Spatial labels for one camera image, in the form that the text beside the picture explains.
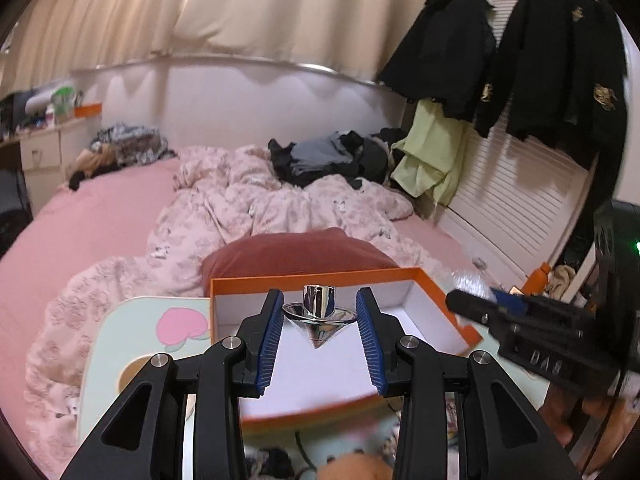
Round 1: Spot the pink floral duvet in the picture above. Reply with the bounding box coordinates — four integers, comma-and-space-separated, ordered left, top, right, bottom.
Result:
25, 146, 445, 479

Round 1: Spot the silver spinning top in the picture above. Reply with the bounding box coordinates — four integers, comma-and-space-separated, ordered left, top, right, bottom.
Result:
282, 285, 357, 349

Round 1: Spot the white pink bedsheet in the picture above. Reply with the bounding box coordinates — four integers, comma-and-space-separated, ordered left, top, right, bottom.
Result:
1, 158, 179, 444

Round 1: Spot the light green garment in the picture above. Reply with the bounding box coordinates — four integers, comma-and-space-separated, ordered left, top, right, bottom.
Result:
390, 100, 474, 207

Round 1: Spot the orange cardboard box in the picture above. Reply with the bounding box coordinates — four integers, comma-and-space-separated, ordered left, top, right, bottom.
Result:
209, 268, 483, 434

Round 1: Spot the black hanging jacket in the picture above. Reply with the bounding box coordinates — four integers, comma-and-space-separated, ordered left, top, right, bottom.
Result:
378, 0, 627, 168

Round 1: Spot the white drawer cabinet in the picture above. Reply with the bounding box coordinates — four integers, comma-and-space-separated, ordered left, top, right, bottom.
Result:
20, 115, 102, 216

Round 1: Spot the beige curtain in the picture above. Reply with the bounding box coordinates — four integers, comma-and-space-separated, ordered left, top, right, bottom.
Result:
1, 0, 425, 93

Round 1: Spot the patterned clothes heap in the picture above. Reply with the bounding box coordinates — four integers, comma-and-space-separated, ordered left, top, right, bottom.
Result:
66, 122, 177, 191

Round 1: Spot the dark red pillow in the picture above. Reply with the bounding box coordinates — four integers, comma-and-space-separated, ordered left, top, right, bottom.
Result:
201, 228, 397, 295

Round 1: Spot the dark clothes pile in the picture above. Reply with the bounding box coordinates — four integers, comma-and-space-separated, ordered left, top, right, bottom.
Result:
268, 128, 408, 190

